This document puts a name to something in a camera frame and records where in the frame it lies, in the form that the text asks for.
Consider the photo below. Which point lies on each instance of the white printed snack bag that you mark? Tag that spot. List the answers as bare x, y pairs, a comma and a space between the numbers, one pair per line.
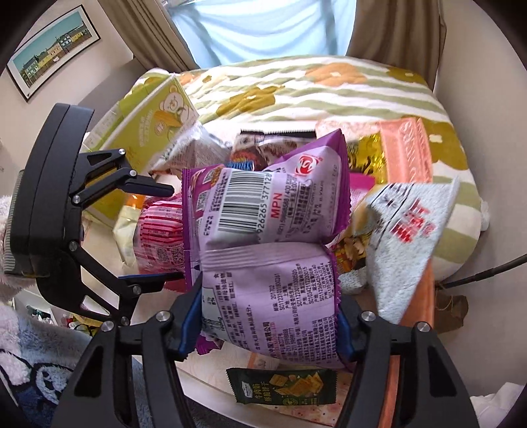
193, 148

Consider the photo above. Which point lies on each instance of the brown curtain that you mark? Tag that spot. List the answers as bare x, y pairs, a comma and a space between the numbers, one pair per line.
152, 37
391, 33

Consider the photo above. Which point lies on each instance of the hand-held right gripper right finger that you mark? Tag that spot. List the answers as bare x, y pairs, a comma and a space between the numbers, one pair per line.
348, 337

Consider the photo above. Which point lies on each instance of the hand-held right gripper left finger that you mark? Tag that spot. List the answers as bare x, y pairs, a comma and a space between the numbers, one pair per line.
190, 325

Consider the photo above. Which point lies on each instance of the green bear print cardboard box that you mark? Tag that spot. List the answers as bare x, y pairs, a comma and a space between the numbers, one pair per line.
152, 123

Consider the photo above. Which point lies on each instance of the blue fluffy panda fabric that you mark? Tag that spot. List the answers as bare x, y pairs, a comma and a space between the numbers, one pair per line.
33, 350

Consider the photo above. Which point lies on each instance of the brown snack packet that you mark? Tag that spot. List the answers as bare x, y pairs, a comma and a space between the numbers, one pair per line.
255, 148

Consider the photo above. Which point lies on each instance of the cream snack packet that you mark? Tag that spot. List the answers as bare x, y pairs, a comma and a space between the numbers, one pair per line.
123, 234

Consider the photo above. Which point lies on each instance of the pink snack packet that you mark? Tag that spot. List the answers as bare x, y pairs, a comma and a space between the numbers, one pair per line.
158, 243

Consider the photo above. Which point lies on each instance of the framed wall picture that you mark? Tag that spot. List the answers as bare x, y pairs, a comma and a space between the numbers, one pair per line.
49, 53

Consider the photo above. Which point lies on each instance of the white speckled snack bag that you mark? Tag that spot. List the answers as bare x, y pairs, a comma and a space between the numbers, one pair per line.
403, 263

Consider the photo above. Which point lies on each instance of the shiny yellow snack packet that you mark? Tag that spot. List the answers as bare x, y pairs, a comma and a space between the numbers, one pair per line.
366, 156

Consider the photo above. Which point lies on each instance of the brown paper bag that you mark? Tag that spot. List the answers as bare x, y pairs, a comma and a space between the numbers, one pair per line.
451, 308

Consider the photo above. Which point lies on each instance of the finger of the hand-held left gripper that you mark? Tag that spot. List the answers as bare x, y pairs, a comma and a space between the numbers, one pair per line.
152, 188
136, 288

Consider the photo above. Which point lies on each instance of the green striped floral blanket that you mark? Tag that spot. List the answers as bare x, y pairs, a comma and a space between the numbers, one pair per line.
329, 103

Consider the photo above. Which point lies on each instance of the window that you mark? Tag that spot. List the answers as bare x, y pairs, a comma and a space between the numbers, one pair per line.
255, 29

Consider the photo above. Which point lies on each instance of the purple snack packet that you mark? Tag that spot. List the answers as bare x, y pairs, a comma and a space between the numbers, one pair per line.
271, 304
263, 201

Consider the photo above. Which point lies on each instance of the dark green cracker packet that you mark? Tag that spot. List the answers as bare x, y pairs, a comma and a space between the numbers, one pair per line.
284, 385

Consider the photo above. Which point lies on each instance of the magenta snack packet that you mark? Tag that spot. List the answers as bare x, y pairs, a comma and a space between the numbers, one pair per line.
359, 185

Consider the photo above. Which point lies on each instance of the yellow nut snack packet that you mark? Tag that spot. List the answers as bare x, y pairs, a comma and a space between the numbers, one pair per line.
350, 247

